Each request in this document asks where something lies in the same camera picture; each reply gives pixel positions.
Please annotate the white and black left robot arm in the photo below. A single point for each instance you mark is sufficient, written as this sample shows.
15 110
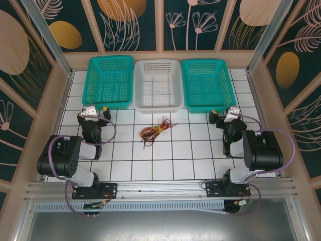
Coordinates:
60 155

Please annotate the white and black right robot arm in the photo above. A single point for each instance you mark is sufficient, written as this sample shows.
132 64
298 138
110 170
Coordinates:
263 153

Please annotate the teal plastic basket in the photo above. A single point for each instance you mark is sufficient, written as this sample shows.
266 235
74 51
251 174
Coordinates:
113 106
200 108

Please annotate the white plastic basket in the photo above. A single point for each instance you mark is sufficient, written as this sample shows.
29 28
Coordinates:
158 110

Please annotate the small controller board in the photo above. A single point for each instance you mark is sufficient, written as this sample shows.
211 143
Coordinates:
94 207
245 202

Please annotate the grey metal sheet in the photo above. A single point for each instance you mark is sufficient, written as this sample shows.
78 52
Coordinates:
160 226

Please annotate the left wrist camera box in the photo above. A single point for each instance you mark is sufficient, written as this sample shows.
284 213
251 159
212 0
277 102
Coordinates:
89 111

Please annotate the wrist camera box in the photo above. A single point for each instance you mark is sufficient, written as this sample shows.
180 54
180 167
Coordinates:
232 113
89 111

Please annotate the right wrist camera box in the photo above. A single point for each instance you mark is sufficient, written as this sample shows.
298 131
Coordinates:
232 113

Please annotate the aluminium corner post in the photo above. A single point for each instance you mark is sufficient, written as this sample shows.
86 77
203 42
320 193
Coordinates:
52 42
266 37

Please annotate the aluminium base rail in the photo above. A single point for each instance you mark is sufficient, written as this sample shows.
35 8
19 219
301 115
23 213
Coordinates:
160 187

